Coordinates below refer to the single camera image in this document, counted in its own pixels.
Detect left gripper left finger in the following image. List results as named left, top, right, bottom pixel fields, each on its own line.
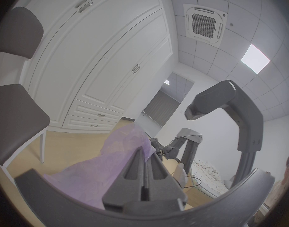
left=102, top=148, right=146, bottom=210

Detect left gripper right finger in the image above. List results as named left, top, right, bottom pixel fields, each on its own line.
left=145, top=153, right=188, bottom=210

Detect purple plastic bag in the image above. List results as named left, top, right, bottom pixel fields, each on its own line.
left=44, top=123, right=157, bottom=209

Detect grey curtain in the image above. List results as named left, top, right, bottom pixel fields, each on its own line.
left=143, top=90, right=183, bottom=128

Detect bed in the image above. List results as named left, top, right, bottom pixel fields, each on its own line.
left=191, top=159, right=231, bottom=194

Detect white wardrobe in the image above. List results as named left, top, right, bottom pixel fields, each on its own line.
left=17, top=0, right=173, bottom=134

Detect person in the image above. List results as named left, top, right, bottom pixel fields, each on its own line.
left=260, top=152, right=289, bottom=222

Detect white chair grey cushions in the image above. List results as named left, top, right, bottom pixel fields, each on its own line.
left=0, top=7, right=50, bottom=174

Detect ceiling light panel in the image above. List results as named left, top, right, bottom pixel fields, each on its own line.
left=241, top=44, right=271, bottom=74

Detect ceiling air conditioner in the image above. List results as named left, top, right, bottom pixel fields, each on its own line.
left=183, top=3, right=228, bottom=48

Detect thin black cable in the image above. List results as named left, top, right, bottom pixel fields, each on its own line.
left=186, top=176, right=203, bottom=189

